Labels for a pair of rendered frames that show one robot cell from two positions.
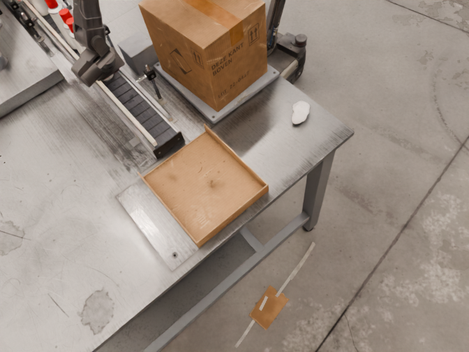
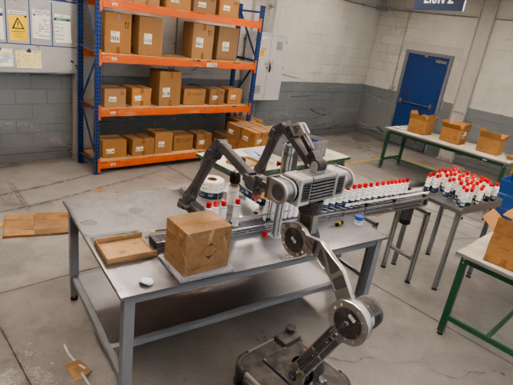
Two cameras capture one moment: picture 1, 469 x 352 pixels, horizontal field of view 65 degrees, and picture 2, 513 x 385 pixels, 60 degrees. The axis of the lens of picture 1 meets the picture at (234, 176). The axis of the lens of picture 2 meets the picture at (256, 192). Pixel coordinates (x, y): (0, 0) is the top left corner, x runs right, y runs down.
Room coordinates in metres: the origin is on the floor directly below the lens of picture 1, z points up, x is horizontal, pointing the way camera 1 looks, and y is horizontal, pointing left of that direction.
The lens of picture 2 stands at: (0.97, -2.34, 2.22)
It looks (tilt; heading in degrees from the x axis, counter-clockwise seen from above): 21 degrees down; 83
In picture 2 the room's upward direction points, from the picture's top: 8 degrees clockwise
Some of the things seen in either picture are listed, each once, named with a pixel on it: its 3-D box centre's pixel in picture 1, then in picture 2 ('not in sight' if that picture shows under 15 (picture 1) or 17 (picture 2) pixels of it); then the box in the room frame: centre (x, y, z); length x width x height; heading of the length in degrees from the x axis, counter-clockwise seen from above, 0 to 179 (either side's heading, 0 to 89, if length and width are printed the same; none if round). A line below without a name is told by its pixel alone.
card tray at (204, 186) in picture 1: (202, 181); (125, 247); (0.54, 0.10, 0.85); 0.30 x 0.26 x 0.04; 30
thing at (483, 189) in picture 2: not in sight; (465, 185); (3.62, 1.71, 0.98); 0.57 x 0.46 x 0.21; 120
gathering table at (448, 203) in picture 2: not in sight; (443, 231); (3.51, 1.66, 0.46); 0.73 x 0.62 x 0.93; 30
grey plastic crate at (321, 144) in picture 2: not in sight; (299, 146); (2.09, 2.81, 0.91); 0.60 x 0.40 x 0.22; 41
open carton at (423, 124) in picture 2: not in sight; (421, 122); (4.79, 5.36, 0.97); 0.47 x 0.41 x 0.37; 34
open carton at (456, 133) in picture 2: not in sight; (454, 131); (5.17, 4.86, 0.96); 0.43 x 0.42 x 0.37; 125
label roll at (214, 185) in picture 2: not in sight; (211, 187); (1.04, 1.00, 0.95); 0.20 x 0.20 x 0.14
